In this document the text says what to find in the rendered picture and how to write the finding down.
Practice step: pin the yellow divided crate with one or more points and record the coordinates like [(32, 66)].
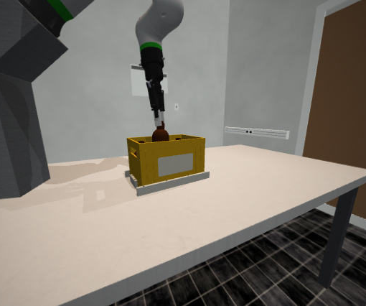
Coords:
[(160, 161)]

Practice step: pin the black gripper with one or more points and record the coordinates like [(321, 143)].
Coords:
[(156, 94)]

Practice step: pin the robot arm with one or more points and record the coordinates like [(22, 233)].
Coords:
[(162, 17)]

